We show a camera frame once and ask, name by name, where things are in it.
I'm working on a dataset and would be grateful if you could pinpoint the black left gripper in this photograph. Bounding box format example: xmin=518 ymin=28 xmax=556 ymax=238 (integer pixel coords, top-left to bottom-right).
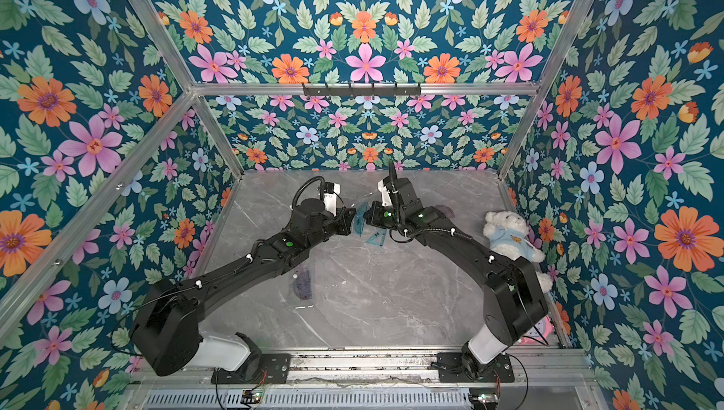
xmin=302 ymin=207 xmax=357 ymax=252

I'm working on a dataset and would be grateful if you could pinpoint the teal protractor ruler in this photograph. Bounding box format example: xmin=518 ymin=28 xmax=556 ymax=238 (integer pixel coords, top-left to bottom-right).
xmin=352 ymin=202 xmax=370 ymax=237

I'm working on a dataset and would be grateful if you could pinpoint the teal triangle ruler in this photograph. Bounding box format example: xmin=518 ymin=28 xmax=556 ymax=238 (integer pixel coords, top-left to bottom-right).
xmin=366 ymin=228 xmax=388 ymax=247

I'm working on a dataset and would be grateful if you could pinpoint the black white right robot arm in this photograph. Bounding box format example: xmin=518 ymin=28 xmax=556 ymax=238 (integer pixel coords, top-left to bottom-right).
xmin=364 ymin=171 xmax=552 ymax=376

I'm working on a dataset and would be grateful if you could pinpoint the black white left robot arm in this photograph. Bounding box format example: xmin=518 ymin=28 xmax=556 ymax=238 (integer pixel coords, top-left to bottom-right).
xmin=131 ymin=198 xmax=356 ymax=376

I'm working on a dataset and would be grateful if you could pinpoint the white teddy bear blue shirt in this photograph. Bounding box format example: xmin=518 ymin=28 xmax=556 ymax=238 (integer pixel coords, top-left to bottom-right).
xmin=484 ymin=211 xmax=545 ymax=264

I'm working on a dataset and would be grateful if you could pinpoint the pink alarm clock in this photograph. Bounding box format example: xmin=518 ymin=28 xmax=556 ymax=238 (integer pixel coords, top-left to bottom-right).
xmin=520 ymin=316 xmax=554 ymax=346

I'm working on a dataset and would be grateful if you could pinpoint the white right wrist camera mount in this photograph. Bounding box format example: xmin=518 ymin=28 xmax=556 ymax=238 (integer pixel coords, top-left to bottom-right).
xmin=377 ymin=181 xmax=393 ymax=208

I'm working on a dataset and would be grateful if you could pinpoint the black hook rail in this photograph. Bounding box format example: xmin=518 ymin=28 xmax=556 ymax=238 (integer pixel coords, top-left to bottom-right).
xmin=302 ymin=83 xmax=422 ymax=98

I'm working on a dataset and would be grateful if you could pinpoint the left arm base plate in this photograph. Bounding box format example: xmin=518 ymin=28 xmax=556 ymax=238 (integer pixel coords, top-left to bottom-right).
xmin=211 ymin=353 xmax=291 ymax=386

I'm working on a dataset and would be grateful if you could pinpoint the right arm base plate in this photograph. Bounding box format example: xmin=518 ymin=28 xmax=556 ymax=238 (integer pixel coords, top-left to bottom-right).
xmin=429 ymin=352 xmax=515 ymax=384

